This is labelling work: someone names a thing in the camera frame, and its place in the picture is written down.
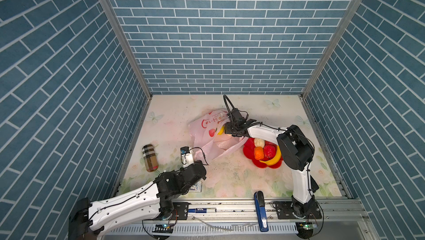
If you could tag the yellow banana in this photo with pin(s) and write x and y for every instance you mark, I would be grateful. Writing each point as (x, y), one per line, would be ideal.
(273, 161)

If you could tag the toothpaste box white blue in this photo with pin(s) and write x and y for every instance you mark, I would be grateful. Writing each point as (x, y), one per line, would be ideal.
(197, 187)

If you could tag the pink plastic fruit bag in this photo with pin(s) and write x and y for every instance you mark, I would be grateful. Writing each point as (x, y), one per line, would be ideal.
(208, 145)

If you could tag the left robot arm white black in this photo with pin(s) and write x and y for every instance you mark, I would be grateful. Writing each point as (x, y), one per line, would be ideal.
(90, 220)

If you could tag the aluminium front rail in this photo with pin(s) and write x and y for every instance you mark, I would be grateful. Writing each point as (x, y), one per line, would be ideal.
(245, 211)

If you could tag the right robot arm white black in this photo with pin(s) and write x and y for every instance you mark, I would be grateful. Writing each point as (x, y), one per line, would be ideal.
(296, 150)

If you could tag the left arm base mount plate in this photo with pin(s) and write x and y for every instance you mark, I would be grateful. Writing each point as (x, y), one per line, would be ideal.
(180, 211)

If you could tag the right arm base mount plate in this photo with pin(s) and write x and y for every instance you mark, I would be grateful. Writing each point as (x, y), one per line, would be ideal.
(282, 209)

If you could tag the blue marker pen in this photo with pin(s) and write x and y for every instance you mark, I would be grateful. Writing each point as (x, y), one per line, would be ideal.
(202, 210)

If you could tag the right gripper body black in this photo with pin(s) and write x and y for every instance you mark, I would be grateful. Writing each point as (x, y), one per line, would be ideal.
(229, 130)

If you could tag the red flower-shaped plate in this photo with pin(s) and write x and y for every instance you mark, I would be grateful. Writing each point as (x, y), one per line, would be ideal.
(248, 151)

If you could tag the green circuit board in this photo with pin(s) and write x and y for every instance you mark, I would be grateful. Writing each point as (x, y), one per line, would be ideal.
(306, 226)
(163, 228)

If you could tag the blue black stapler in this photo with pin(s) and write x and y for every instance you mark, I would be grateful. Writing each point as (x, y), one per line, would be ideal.
(261, 211)

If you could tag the beige pear fruit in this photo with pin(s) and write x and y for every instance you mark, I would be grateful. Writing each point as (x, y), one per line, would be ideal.
(259, 142)

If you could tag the orange fruit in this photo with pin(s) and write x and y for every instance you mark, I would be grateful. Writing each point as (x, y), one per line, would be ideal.
(259, 154)

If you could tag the plaid brown cylinder case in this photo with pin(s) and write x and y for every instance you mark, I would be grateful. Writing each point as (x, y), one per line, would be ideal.
(149, 158)

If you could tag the green circuit board left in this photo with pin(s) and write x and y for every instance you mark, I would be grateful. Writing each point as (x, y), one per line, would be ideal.
(163, 228)

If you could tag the green circuit board right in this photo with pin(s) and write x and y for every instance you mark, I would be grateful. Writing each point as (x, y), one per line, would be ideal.
(306, 226)

